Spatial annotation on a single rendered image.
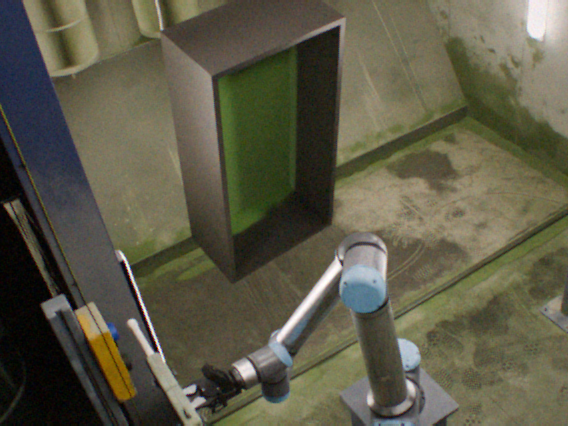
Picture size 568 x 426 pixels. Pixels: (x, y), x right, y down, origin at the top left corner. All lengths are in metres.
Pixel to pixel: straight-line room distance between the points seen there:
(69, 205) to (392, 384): 1.08
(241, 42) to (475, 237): 2.00
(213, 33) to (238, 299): 1.66
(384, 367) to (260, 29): 1.30
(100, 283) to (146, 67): 2.02
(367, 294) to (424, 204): 2.49
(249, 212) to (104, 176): 0.90
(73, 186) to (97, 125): 1.93
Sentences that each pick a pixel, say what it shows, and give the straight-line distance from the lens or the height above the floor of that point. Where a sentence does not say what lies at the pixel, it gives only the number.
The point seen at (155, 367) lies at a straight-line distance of 2.13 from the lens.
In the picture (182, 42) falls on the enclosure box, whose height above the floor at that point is 1.68.
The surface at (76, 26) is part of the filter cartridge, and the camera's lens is 3.56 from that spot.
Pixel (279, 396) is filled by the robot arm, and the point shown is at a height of 0.94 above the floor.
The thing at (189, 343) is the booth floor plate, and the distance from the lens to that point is 3.65.
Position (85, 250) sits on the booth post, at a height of 1.39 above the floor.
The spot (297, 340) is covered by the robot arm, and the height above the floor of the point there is 1.05.
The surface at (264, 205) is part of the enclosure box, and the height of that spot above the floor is 0.52.
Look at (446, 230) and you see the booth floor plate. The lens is 4.07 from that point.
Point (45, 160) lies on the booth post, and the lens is 2.02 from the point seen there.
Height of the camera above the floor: 2.73
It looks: 39 degrees down
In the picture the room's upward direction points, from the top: 9 degrees counter-clockwise
